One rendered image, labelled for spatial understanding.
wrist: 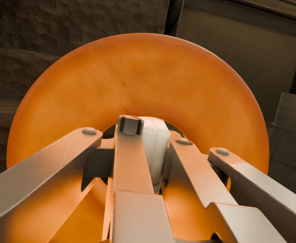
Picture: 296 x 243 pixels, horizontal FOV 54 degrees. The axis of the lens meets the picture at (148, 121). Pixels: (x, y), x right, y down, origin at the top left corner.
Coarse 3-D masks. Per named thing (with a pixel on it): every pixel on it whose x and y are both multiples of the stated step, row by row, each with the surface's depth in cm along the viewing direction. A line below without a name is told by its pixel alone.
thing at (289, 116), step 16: (288, 96) 250; (288, 112) 248; (272, 128) 270; (288, 128) 247; (272, 144) 262; (288, 144) 246; (272, 160) 259; (288, 160) 246; (272, 176) 257; (288, 176) 246
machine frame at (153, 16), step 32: (0, 0) 46; (32, 0) 48; (64, 0) 49; (96, 0) 50; (128, 0) 52; (160, 0) 54; (0, 32) 47; (32, 32) 49; (64, 32) 50; (96, 32) 52; (128, 32) 53; (160, 32) 55; (0, 64) 43; (32, 64) 45; (0, 96) 44
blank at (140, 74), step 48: (96, 48) 15; (144, 48) 15; (192, 48) 15; (48, 96) 15; (96, 96) 16; (144, 96) 16; (192, 96) 16; (240, 96) 16; (48, 144) 16; (240, 144) 17; (96, 192) 18; (96, 240) 18
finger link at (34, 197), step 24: (72, 144) 11; (96, 144) 12; (24, 168) 8; (48, 168) 9; (72, 168) 10; (0, 192) 7; (24, 192) 7; (48, 192) 8; (72, 192) 10; (0, 216) 6; (24, 216) 7; (48, 216) 9; (0, 240) 6; (24, 240) 7; (48, 240) 9
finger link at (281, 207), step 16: (208, 160) 14; (224, 160) 13; (240, 160) 13; (240, 176) 11; (256, 176) 11; (240, 192) 11; (256, 192) 10; (272, 192) 10; (288, 192) 10; (272, 208) 10; (288, 208) 9; (272, 224) 10; (288, 224) 9; (288, 240) 9
